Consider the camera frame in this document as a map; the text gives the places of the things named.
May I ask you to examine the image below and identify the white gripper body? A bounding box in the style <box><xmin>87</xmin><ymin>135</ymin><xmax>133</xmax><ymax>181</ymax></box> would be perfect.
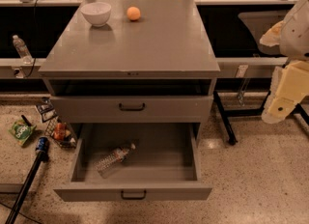
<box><xmin>271</xmin><ymin>61</ymin><xmax>309</xmax><ymax>105</ymax></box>

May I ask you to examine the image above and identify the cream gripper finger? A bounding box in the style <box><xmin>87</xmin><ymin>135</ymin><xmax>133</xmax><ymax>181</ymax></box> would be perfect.
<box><xmin>262</xmin><ymin>98</ymin><xmax>295</xmax><ymax>124</ymax></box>
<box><xmin>260</xmin><ymin>21</ymin><xmax>283</xmax><ymax>47</ymax></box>

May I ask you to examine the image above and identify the clear plastic water bottle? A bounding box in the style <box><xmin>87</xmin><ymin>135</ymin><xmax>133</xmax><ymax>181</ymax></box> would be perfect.
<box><xmin>94</xmin><ymin>143</ymin><xmax>136</xmax><ymax>179</ymax></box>

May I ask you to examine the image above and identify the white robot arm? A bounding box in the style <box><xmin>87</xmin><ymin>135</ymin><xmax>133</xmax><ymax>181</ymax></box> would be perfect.
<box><xmin>260</xmin><ymin>0</ymin><xmax>309</xmax><ymax>124</ymax></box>

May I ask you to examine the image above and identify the open grey bottom drawer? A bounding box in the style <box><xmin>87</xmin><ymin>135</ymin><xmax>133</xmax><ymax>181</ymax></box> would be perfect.
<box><xmin>54</xmin><ymin>123</ymin><xmax>211</xmax><ymax>202</ymax></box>

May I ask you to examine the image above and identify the grey metal drawer cabinet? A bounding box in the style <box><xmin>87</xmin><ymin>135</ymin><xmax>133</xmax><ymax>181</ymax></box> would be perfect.
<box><xmin>38</xmin><ymin>0</ymin><xmax>221</xmax><ymax>202</ymax></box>

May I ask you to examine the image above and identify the closed grey upper drawer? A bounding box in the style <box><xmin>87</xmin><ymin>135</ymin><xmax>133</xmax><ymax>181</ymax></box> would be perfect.
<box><xmin>51</xmin><ymin>96</ymin><xmax>212</xmax><ymax>123</ymax></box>

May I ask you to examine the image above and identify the upright water bottle background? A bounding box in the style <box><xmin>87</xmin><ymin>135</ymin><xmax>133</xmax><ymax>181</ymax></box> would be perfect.
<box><xmin>13</xmin><ymin>35</ymin><xmax>33</xmax><ymax>65</ymax></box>

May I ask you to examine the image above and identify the orange fruit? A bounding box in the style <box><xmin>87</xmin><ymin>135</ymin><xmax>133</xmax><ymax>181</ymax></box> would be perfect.
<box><xmin>126</xmin><ymin>7</ymin><xmax>141</xmax><ymax>21</ymax></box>

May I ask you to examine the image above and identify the white ceramic bowl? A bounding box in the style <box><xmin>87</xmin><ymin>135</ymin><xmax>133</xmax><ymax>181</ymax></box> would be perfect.
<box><xmin>80</xmin><ymin>2</ymin><xmax>111</xmax><ymax>27</ymax></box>

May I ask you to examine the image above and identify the dark snack packet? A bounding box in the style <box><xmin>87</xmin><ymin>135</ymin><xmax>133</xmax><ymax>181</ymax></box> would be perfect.
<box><xmin>36</xmin><ymin>98</ymin><xmax>57</xmax><ymax>123</ymax></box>

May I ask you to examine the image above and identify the black pole with blue tip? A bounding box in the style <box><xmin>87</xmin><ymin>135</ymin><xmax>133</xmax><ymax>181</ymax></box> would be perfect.
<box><xmin>5</xmin><ymin>137</ymin><xmax>49</xmax><ymax>224</ymax></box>

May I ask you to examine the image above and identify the green snack bag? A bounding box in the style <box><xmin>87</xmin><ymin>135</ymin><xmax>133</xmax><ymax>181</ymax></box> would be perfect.
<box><xmin>9</xmin><ymin>120</ymin><xmax>36</xmax><ymax>146</ymax></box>

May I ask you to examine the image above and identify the black table stand frame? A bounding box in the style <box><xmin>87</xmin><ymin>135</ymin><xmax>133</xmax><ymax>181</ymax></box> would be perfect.
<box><xmin>212</xmin><ymin>90</ymin><xmax>309</xmax><ymax>146</ymax></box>

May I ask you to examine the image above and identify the black drawer handle upper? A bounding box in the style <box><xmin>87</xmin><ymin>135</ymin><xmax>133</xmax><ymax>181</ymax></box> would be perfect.
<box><xmin>118</xmin><ymin>103</ymin><xmax>146</xmax><ymax>111</ymax></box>

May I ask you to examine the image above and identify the black drawer handle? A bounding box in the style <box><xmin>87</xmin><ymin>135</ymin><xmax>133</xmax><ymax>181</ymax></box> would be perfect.
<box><xmin>121</xmin><ymin>190</ymin><xmax>147</xmax><ymax>201</ymax></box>
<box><xmin>118</xmin><ymin>103</ymin><xmax>146</xmax><ymax>111</ymax></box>

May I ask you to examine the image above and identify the black drawer handle lower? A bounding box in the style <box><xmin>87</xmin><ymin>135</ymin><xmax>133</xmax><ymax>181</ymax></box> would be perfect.
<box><xmin>121</xmin><ymin>190</ymin><xmax>147</xmax><ymax>201</ymax></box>

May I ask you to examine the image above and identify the wire basket with items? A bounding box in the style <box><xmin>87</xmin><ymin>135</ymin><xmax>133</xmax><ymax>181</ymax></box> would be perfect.
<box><xmin>44</xmin><ymin>118</ymin><xmax>76</xmax><ymax>149</ymax></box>

